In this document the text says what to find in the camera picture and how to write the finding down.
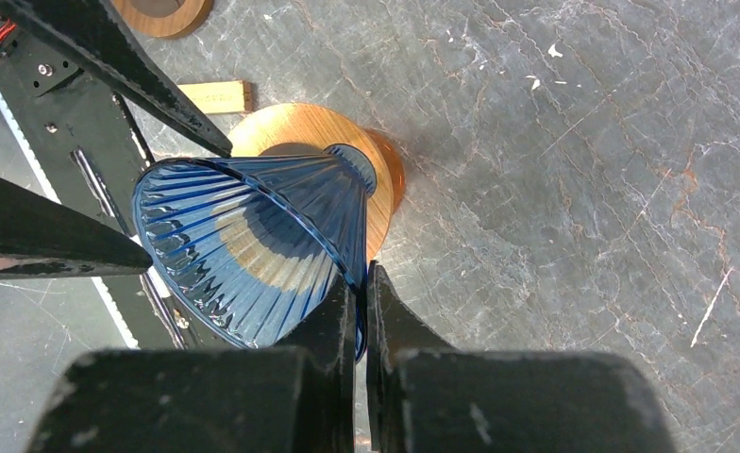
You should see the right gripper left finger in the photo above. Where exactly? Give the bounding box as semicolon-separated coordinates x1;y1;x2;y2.
27;278;357;452

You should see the long wooden block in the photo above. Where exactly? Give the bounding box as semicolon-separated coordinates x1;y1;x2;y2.
178;80;254;115

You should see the dark wooden dripper ring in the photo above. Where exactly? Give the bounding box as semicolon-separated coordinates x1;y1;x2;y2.
110;0;215;40

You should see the blue glass dripper cone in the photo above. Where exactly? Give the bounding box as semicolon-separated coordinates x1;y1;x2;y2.
131;143;378;348

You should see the amber glass carafe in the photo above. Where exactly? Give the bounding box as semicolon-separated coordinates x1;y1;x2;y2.
365;128;406;213

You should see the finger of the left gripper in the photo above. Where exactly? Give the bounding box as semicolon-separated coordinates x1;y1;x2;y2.
0;0;232;157
0;177;153;280

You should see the light wooden dripper ring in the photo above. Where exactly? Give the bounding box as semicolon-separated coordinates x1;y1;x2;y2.
227;103;396;264

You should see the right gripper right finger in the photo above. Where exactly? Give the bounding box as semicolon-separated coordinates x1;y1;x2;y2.
366;263;675;452

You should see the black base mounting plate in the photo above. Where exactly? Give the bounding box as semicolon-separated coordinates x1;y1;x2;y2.
0;0;234;351

